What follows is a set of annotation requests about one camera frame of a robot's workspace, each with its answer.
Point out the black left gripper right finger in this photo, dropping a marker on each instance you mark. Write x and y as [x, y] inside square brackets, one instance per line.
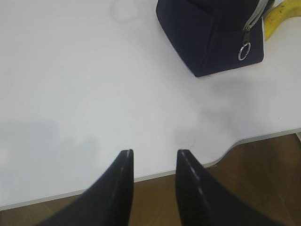
[203, 201]

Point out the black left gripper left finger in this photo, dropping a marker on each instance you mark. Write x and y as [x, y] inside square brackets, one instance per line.
[107, 202]

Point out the navy blue lunch bag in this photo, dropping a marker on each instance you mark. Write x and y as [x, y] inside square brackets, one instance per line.
[212, 36]

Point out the yellow banana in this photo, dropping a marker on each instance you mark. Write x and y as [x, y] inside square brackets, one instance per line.
[285, 10]

